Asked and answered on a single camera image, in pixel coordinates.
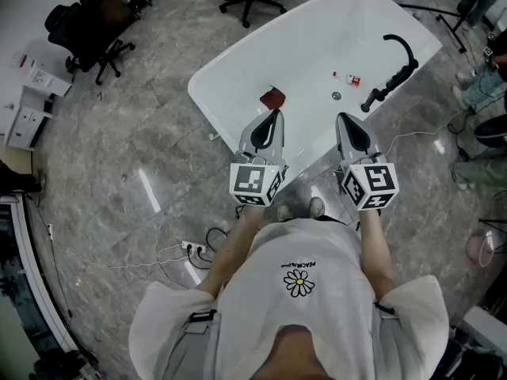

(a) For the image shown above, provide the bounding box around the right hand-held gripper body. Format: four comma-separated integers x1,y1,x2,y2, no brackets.
337,152,398,212

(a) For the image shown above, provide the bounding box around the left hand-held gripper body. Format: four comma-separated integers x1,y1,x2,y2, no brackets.
229,148,289,207

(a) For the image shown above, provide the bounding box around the person's left forearm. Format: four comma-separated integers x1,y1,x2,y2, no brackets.
196,206,266,298

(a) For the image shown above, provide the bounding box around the person's right forearm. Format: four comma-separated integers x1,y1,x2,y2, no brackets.
358,211,398,296

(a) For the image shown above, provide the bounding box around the white bathtub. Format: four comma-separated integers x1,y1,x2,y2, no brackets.
187,0,444,185

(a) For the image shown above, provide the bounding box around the red-brown cloth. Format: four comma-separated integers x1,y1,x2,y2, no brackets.
259,85,288,110

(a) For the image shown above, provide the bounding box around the clear bottle red label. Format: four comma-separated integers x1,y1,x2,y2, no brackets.
332,70,361,87

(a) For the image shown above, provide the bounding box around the person's right white shoe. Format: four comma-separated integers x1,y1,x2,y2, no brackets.
308,196,326,218

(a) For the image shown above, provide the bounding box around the white power strip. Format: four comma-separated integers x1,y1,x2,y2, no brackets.
181,240,209,255

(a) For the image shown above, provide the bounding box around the pink plastic basin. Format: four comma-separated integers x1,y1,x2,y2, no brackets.
465,229,496,268

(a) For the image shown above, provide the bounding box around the black panel green edge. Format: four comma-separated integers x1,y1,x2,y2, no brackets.
474,113,507,149

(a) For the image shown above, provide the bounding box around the black tripod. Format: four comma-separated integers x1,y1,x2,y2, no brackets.
478,190,507,253

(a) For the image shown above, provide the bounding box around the white flower print t-shirt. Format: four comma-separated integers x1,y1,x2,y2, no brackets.
128,218,451,380

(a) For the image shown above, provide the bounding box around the black metal stand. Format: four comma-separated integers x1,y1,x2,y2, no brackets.
386,0,492,53

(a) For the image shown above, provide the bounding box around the white box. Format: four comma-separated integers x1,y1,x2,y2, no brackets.
461,305,507,355

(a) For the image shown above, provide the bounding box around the dark brown cabinet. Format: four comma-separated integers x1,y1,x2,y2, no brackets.
78,0,142,39

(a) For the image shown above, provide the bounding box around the thin white floor cable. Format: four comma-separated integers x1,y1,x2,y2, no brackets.
386,111,464,154

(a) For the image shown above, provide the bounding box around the white power strip cable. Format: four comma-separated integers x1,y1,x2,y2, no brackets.
49,235,187,271

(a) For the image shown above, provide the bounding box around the grey harness strap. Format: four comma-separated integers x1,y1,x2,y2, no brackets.
374,301,421,380
158,309,221,380

